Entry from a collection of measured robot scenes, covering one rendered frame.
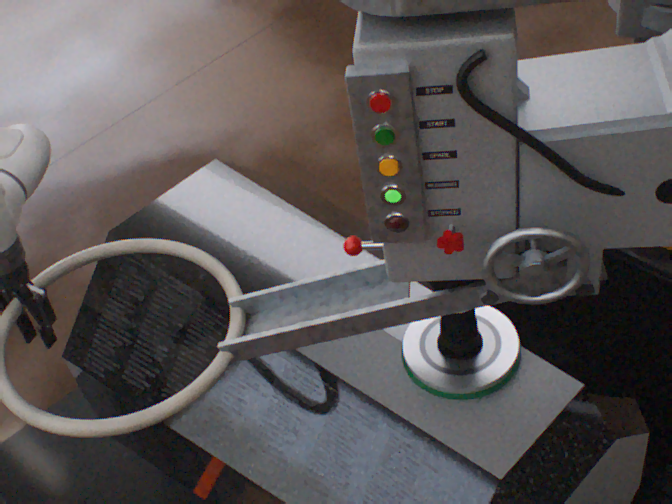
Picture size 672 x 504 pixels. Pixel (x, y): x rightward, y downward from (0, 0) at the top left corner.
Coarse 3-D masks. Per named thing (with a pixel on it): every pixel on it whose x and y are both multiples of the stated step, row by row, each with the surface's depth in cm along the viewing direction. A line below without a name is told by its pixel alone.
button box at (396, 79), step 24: (360, 72) 103; (384, 72) 103; (408, 72) 102; (360, 96) 105; (408, 96) 104; (360, 120) 108; (384, 120) 107; (408, 120) 107; (360, 144) 110; (408, 144) 110; (360, 168) 113; (408, 168) 112; (408, 192) 115; (384, 216) 119; (408, 216) 118; (384, 240) 122; (408, 240) 121
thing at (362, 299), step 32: (288, 288) 157; (320, 288) 156; (352, 288) 155; (384, 288) 152; (480, 288) 136; (512, 288) 136; (544, 288) 135; (256, 320) 161; (288, 320) 157; (320, 320) 147; (352, 320) 145; (384, 320) 144; (416, 320) 143; (256, 352) 153
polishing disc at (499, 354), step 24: (480, 312) 160; (408, 336) 158; (432, 336) 158; (504, 336) 155; (408, 360) 154; (432, 360) 154; (480, 360) 152; (504, 360) 151; (432, 384) 150; (456, 384) 149; (480, 384) 148
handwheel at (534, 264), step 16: (496, 240) 116; (512, 240) 115; (528, 240) 121; (560, 240) 114; (576, 240) 114; (496, 256) 117; (512, 256) 117; (528, 256) 118; (544, 256) 117; (560, 256) 116; (576, 256) 116; (528, 272) 118; (544, 272) 117; (576, 272) 118; (496, 288) 121; (560, 288) 121; (576, 288) 120
